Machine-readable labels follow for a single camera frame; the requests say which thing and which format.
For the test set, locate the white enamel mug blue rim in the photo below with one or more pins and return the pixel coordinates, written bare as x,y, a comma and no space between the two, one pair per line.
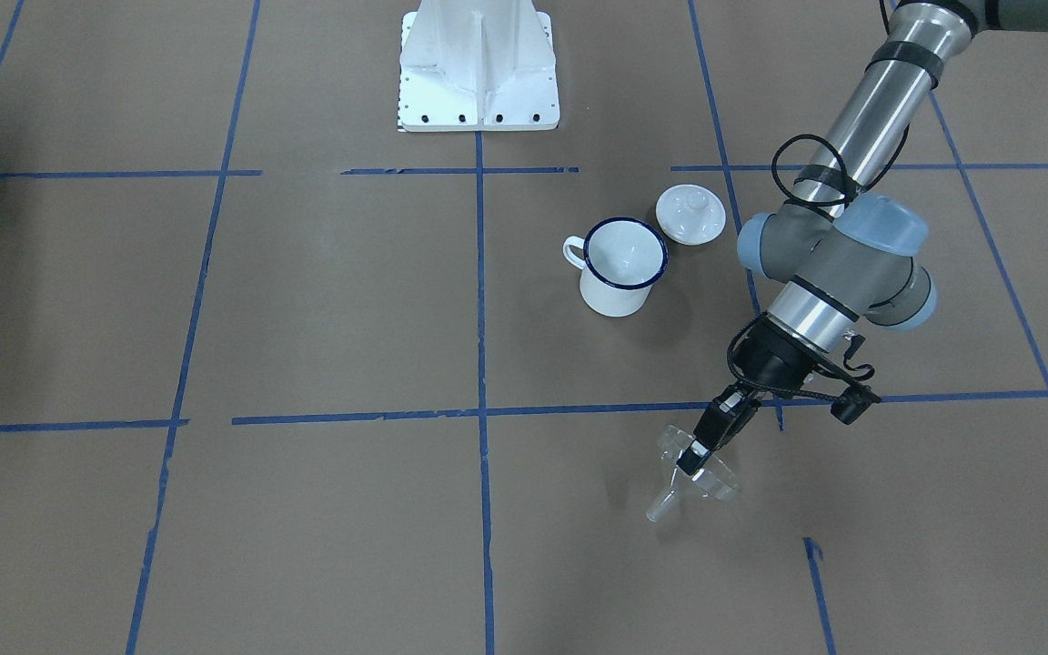
619,261

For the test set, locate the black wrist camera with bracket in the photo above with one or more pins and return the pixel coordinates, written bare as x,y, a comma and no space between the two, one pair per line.
857,397

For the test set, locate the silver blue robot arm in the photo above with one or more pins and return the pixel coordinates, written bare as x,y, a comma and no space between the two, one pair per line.
841,251

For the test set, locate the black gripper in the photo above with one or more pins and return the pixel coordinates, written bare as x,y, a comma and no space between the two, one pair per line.
776,367

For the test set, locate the white ceramic lid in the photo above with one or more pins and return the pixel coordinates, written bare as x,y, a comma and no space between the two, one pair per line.
689,214

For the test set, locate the clear glass funnel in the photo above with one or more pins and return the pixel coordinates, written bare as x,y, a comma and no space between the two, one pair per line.
710,478

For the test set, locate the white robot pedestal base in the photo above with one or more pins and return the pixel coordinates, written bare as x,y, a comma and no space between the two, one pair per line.
477,65

